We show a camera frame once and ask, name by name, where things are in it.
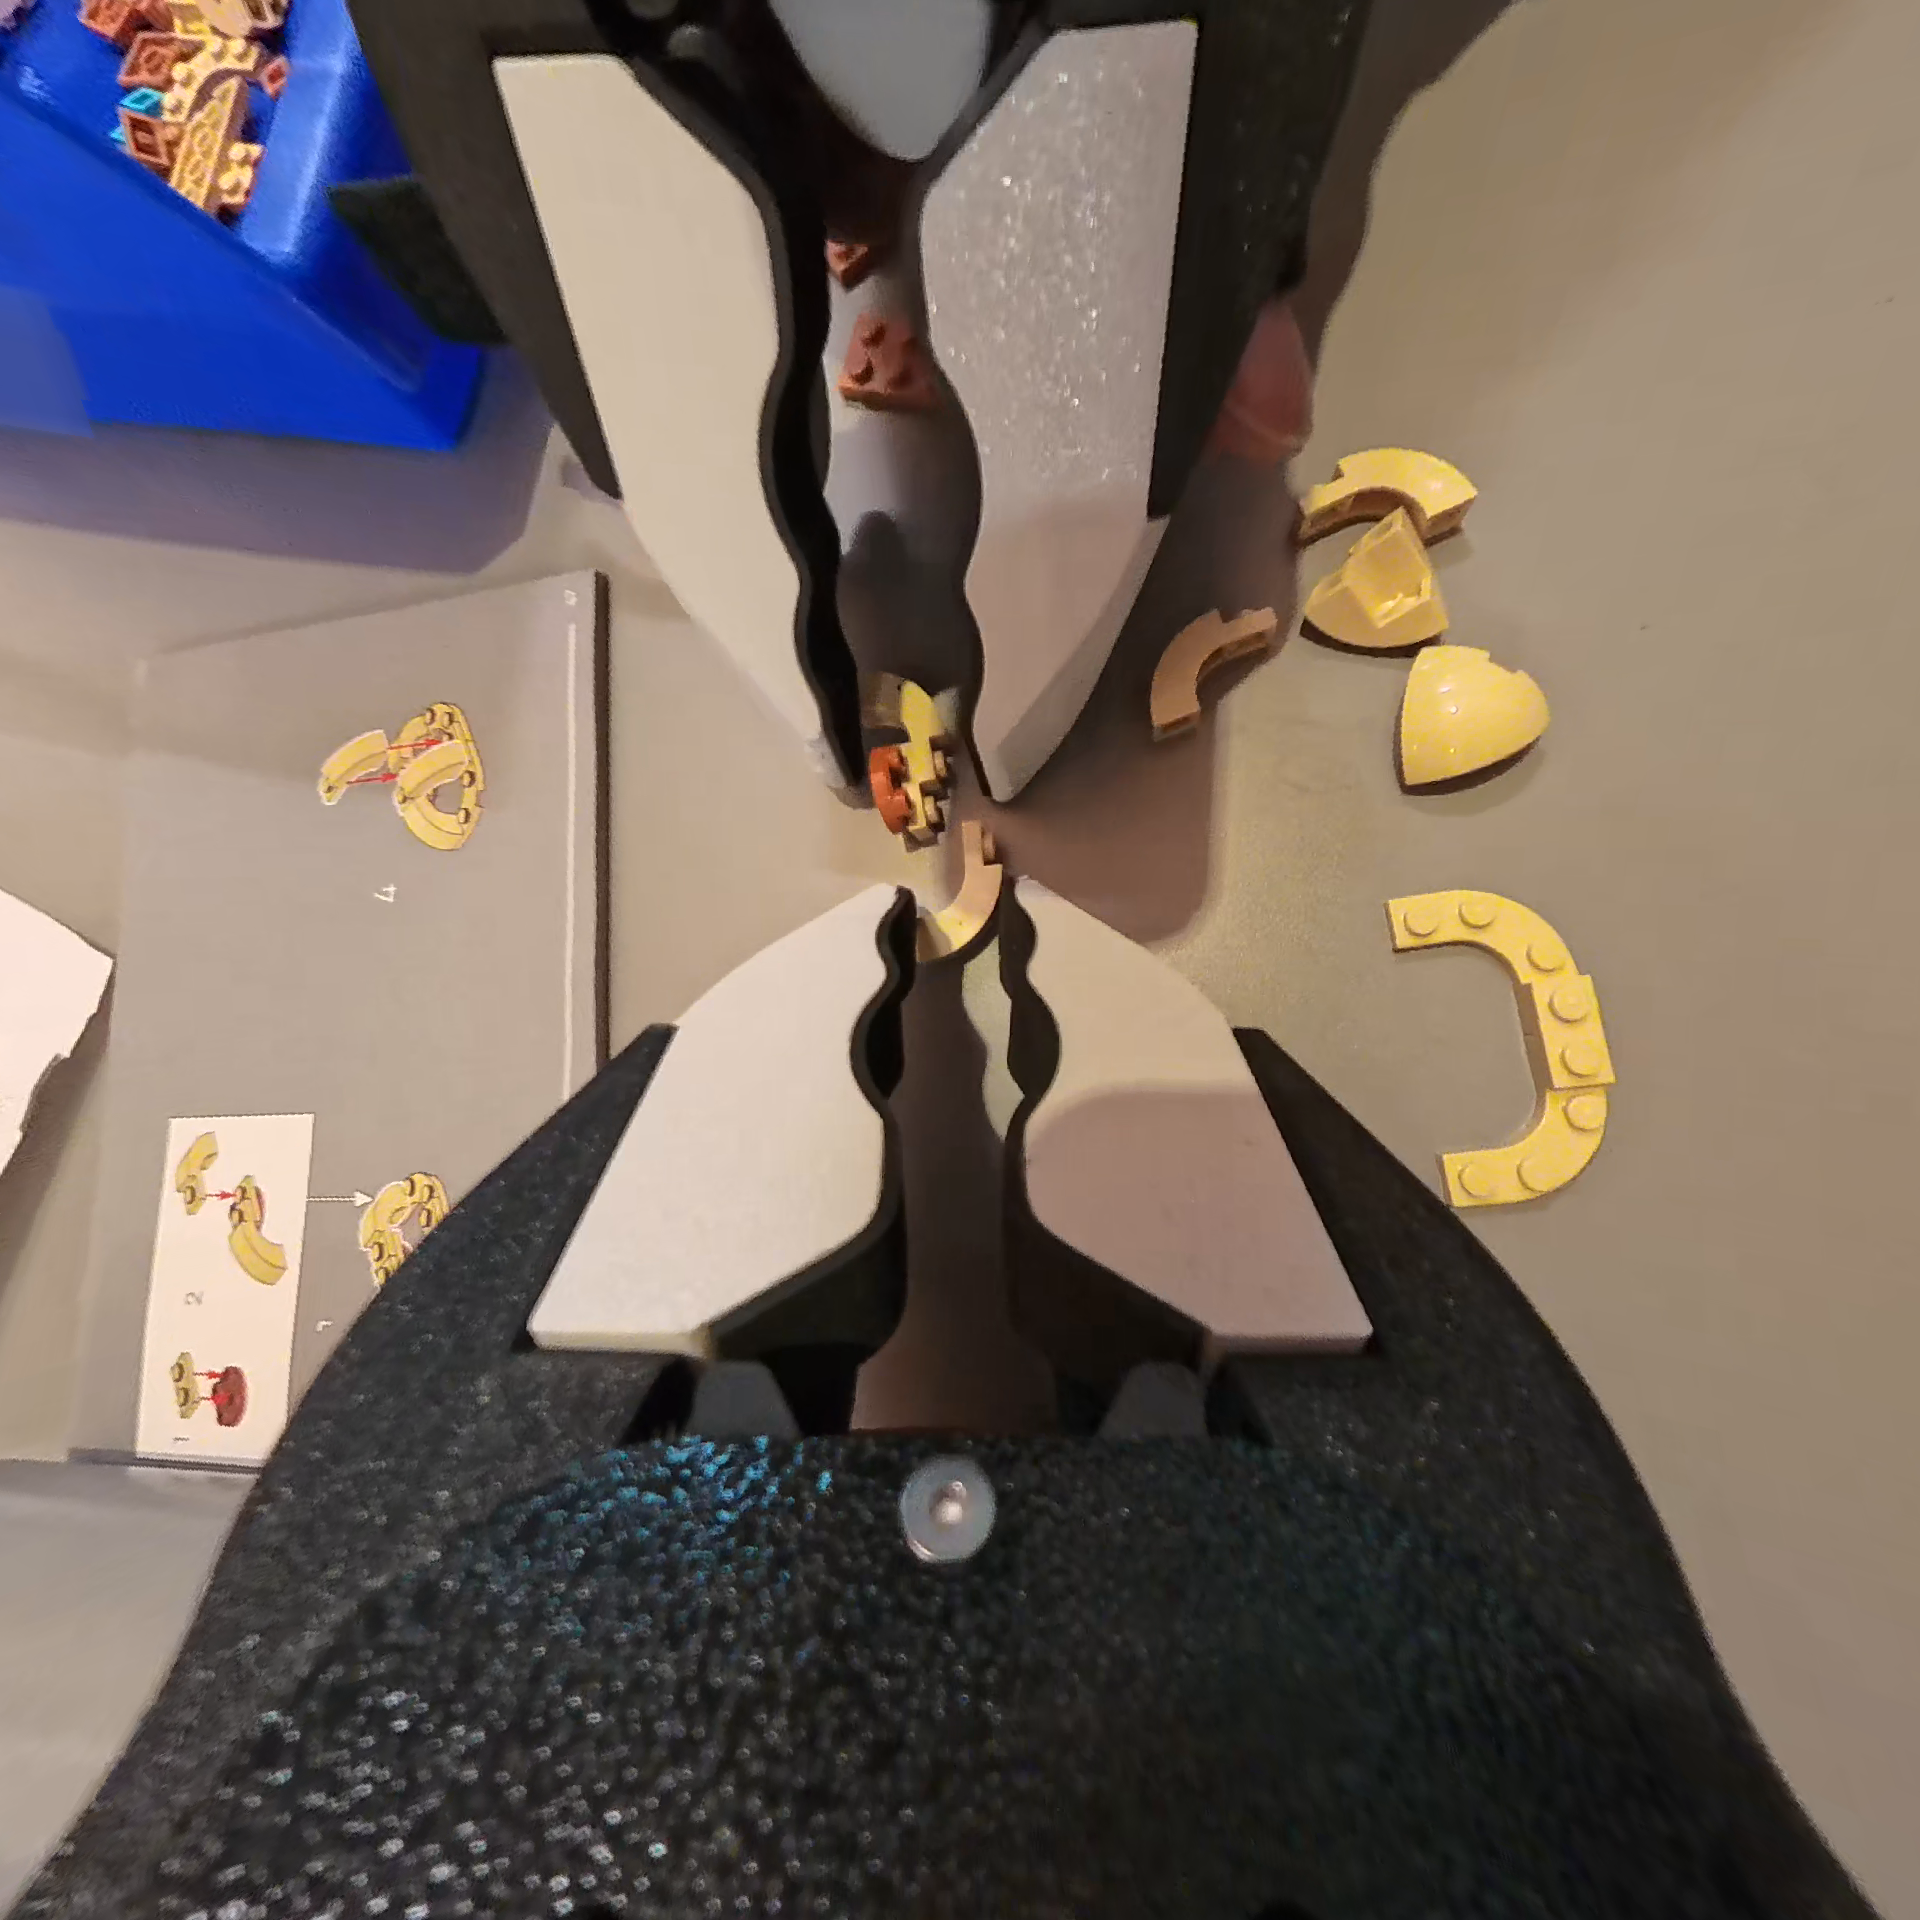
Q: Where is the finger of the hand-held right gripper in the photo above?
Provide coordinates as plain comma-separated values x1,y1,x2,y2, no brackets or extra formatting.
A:
490,45,858,789
916,25,1202,797

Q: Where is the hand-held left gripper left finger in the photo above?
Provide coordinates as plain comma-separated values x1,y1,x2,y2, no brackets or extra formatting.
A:
528,887,916,1358

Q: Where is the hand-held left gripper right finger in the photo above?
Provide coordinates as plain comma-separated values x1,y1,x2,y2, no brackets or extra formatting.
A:
999,879,1376,1358

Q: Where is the large tan arch brick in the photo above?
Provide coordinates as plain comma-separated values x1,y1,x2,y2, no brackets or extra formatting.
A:
916,825,1011,964
1390,891,1619,1211

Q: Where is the brown round toy brick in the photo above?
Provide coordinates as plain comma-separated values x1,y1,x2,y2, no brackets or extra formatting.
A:
864,744,963,846

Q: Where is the blue plastic bin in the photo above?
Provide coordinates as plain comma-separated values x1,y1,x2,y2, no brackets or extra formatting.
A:
0,0,490,453

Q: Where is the pile of small toy bricks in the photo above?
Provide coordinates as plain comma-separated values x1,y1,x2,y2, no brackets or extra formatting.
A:
76,0,303,216

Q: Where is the orange plate brick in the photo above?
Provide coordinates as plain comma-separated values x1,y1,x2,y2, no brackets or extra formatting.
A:
841,316,932,407

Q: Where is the tan curved brick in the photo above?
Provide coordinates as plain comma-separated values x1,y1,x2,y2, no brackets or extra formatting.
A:
1296,451,1482,548
1151,608,1281,740

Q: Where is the tan quarter-round brick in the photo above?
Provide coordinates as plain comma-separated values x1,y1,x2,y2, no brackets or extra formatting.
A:
1306,512,1454,654
1398,647,1558,792

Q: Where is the grey instruction booklet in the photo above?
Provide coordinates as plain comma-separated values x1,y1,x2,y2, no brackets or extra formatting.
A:
0,571,610,1471

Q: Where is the white printed paper sheet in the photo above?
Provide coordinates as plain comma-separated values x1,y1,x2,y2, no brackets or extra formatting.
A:
0,891,118,1176

